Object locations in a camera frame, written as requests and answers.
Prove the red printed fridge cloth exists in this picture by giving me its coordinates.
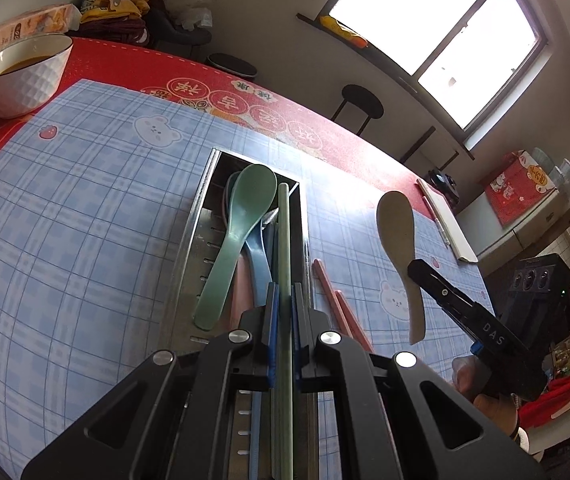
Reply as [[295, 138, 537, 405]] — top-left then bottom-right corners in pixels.
[[482, 152, 558, 226]]

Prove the green spoon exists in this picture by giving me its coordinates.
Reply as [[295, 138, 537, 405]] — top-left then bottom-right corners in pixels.
[[194, 164, 278, 331]]

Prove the grey pen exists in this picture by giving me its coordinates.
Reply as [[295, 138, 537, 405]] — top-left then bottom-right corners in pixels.
[[422, 196, 452, 248]]

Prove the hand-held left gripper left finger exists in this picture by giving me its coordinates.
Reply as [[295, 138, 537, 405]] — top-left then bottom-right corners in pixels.
[[20, 282, 281, 480]]

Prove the yellow packet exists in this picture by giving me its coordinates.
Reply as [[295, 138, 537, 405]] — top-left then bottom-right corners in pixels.
[[319, 15, 368, 48]]

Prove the blue spoon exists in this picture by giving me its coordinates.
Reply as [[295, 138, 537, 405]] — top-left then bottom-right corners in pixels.
[[225, 171, 273, 311]]

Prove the blue plaid table mat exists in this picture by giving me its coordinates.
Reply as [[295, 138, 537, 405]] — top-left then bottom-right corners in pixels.
[[0, 79, 491, 480]]

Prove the dark framed window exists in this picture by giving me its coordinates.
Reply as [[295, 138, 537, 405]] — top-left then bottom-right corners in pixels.
[[297, 0, 551, 151]]

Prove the beige spoon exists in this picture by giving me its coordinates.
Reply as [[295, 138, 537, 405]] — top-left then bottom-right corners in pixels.
[[376, 191, 427, 346]]

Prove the white textured bowl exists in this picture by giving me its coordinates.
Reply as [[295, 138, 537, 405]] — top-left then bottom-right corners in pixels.
[[0, 33, 74, 120]]

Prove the orange bread packet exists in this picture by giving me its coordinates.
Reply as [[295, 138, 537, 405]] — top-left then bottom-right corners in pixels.
[[0, 3, 82, 53]]

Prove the white refrigerator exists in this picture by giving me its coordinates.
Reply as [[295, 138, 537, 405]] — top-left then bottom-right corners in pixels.
[[458, 180, 570, 276]]

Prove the black folding frame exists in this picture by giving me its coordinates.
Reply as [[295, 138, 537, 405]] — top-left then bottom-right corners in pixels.
[[399, 126, 473, 176]]

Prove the black pressure cooker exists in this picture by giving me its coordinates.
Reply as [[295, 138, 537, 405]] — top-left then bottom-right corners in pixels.
[[427, 170, 461, 206]]

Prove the clear plastic container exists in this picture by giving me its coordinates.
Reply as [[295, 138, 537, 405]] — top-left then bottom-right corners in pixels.
[[550, 157, 570, 188], [530, 147, 553, 171]]

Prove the black round stool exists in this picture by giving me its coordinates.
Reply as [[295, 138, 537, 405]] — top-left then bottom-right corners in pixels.
[[332, 84, 385, 136]]

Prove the red printed tablecloth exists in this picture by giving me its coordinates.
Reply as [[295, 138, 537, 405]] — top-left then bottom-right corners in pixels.
[[0, 36, 491, 311]]

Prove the pink chopstick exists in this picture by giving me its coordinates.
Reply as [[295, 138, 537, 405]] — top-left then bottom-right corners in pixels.
[[335, 294, 375, 353], [311, 258, 366, 341]]

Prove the black trash can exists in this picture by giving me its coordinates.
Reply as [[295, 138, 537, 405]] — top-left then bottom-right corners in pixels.
[[206, 52, 259, 78]]

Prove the pile of clothes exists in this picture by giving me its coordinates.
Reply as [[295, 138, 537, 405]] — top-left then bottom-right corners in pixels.
[[80, 0, 166, 46]]

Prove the white notebook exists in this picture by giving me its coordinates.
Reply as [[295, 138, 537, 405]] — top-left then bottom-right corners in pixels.
[[416, 178, 478, 263]]

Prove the blue chopstick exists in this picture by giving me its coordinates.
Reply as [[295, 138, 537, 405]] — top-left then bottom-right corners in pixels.
[[249, 430, 272, 480]]

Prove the green chopstick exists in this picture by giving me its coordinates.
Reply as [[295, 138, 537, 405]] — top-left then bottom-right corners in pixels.
[[271, 183, 297, 480]]

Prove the person's right hand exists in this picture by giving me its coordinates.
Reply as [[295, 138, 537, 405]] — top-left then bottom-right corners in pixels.
[[450, 355, 521, 441]]

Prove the stainless steel utensil tray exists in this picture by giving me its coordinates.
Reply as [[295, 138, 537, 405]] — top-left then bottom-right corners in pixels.
[[157, 149, 321, 480]]

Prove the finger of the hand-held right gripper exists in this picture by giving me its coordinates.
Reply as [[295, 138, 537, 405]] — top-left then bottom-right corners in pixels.
[[407, 258, 481, 329]]

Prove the white plastic bag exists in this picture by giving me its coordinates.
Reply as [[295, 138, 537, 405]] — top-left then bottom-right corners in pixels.
[[162, 0, 218, 28]]

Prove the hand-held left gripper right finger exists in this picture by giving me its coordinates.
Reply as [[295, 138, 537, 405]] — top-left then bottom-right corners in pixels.
[[291, 282, 548, 480]]

